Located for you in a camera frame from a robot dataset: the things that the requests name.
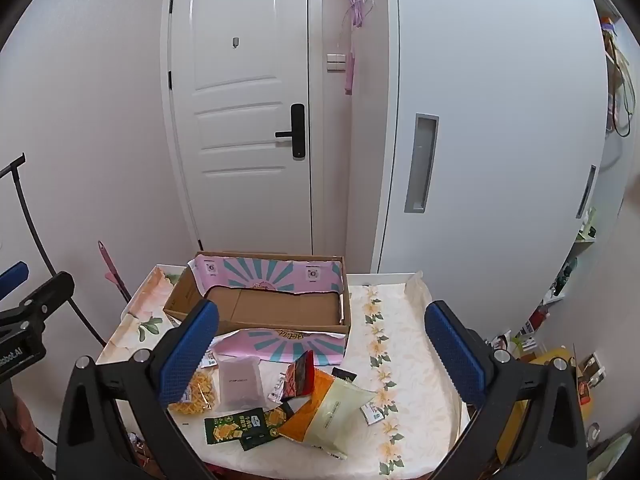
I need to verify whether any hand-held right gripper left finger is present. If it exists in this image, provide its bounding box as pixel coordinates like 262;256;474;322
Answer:
55;299;221;480

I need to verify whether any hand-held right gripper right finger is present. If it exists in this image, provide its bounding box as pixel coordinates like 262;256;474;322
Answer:
424;300;587;480

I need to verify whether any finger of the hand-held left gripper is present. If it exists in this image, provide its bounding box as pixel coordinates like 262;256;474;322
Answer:
15;271;76;322
0;261;30;306

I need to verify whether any clear bag of yellow snacks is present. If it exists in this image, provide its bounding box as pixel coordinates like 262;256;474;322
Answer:
167;352;221;417

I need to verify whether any grey translucent snack packet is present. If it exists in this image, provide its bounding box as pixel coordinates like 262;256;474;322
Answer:
216;356;265;413

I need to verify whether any green cracker packet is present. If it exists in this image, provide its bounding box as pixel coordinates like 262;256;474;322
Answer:
203;408;266;445

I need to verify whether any pink printed cardboard box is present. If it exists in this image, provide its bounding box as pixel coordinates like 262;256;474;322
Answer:
163;251;349;367

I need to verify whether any red snack packet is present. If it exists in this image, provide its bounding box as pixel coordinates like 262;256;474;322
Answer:
282;350;316;401

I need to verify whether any orange snack packet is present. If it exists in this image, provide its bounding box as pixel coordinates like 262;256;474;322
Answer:
277;369;336;445

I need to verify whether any pale green snack packet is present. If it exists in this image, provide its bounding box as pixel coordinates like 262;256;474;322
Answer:
302;377;377;461

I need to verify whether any person's left hand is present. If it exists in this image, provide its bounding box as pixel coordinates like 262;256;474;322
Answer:
0;392;46;461

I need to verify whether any floral tablecloth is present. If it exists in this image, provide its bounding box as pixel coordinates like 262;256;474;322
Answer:
95;264;473;480

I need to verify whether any black metal stand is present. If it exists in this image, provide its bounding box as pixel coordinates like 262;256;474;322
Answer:
0;152;108;348

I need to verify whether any yellow box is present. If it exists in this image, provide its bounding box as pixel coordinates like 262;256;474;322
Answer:
497;345;596;466

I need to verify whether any white open shelf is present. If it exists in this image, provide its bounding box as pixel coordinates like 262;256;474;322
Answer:
515;205;601;351

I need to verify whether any white door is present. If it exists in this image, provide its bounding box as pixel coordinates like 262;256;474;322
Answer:
161;0;321;261

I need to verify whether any white wardrobe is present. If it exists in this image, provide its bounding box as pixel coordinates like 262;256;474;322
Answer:
370;0;631;281

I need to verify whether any pink hanging shoehorn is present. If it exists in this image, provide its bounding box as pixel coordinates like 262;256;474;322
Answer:
344;47;357;95

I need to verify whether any purple ribbon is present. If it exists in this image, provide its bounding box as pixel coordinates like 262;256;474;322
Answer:
340;0;373;28

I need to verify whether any pink mop handle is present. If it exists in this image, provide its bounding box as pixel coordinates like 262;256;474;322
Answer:
97;241;132;301

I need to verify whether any black door lock handle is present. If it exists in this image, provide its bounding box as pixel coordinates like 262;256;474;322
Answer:
275;104;307;160

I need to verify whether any hanging straps bundle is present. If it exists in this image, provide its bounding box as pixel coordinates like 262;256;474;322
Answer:
602;15;638;138

